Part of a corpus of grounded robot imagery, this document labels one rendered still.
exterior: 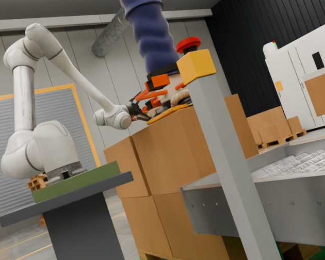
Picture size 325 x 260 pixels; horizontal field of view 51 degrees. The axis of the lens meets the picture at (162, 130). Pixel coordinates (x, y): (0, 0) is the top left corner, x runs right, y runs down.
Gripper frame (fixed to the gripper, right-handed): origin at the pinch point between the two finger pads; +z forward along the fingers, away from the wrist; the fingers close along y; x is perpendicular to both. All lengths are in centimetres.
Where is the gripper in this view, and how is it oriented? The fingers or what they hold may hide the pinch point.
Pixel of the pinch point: (153, 104)
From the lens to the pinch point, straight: 221.8
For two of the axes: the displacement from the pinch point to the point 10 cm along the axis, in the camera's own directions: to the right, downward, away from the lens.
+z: 8.4, -2.6, 4.9
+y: 3.2, 9.4, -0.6
